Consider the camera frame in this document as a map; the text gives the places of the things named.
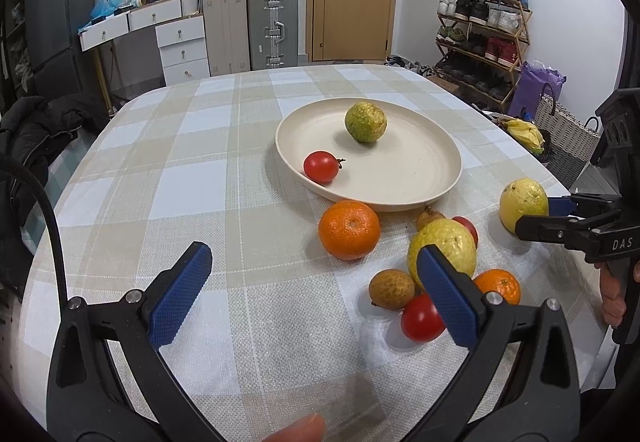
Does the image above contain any purple bag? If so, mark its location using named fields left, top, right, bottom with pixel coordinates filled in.
left=507, top=62, right=567, bottom=120

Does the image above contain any pile of loose shoes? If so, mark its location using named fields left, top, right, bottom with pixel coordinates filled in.
left=385, top=54, right=438, bottom=77

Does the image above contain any green yellow passion fruit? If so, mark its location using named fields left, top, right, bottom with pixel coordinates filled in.
left=345, top=102, right=388, bottom=144

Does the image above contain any cream round plate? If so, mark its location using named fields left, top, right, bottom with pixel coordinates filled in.
left=275, top=98, right=462, bottom=212

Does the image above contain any small brown wrinkled fruit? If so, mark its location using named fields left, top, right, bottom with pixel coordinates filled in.
left=416, top=205, right=446, bottom=230

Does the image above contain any yellow bag in bin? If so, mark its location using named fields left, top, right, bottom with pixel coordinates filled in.
left=502, top=118, right=546, bottom=155

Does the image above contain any large orange mandarin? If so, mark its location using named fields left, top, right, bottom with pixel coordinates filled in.
left=319, top=200, right=382, bottom=261

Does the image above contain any blue plastic bag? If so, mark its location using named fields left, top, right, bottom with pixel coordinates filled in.
left=90, top=0, right=126, bottom=21

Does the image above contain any person's right hand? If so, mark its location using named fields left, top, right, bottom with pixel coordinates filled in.
left=600, top=263, right=627, bottom=329

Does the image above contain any brown longan fruit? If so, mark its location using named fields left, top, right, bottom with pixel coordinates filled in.
left=369, top=269, right=416, bottom=311

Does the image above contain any person's left hand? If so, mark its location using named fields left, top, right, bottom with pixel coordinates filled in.
left=260, top=413, right=327, bottom=442

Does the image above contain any collection of assorted shoes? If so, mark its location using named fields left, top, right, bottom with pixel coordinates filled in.
left=434, top=0, right=530, bottom=100

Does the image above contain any black cable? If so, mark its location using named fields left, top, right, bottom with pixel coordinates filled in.
left=0, top=167, right=68, bottom=318

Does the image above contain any white desk with drawers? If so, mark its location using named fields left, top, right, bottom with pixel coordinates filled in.
left=80, top=0, right=211, bottom=103

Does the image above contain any small orange mandarin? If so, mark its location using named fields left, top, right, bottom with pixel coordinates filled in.
left=474, top=269, right=521, bottom=305

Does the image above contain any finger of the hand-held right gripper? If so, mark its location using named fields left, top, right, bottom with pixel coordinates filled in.
left=515, top=204, right=624, bottom=253
left=547, top=193, right=623, bottom=218

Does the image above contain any grey refrigerator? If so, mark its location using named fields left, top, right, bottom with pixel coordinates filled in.
left=25, top=0, right=101, bottom=98

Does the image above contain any wooden shoe rack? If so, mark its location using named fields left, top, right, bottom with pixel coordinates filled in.
left=434, top=0, right=533, bottom=114

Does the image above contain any silver suitcase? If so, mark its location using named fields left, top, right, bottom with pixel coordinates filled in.
left=248, top=0, right=299, bottom=70

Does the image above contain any beige suitcase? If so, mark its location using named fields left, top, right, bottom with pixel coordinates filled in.
left=202, top=0, right=251, bottom=77

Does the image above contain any red cherry tomato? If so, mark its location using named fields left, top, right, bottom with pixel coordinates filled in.
left=452, top=216, right=479, bottom=248
left=401, top=293, right=446, bottom=343
left=303, top=151, right=346, bottom=184

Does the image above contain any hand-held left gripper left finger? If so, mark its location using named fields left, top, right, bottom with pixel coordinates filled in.
left=47, top=242, right=221, bottom=442

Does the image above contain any brown cardboard box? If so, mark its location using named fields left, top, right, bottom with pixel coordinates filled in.
left=427, top=74, right=461, bottom=95

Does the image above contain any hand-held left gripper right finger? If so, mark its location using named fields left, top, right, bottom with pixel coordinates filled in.
left=416, top=244, right=582, bottom=442

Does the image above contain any woven basket bag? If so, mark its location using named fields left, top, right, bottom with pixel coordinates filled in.
left=534, top=92, right=602, bottom=169

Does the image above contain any black jacket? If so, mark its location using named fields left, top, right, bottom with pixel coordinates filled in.
left=0, top=94, right=111, bottom=293

